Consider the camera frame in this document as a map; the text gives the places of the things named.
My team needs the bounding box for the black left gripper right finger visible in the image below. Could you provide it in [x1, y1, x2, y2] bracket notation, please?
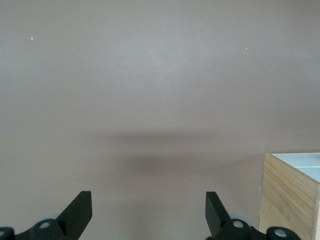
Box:
[205, 191, 300, 240]

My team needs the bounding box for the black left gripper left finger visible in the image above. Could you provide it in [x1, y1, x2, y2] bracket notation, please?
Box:
[0, 190, 93, 240]

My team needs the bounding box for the white-fronted wooden drawer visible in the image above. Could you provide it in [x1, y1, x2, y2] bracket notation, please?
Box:
[294, 165, 320, 185]

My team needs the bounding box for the light wooden drawer cabinet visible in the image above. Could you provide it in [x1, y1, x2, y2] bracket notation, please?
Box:
[258, 151, 320, 240]

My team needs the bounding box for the brown table cover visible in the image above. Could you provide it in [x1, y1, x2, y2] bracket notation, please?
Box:
[0, 0, 320, 240]

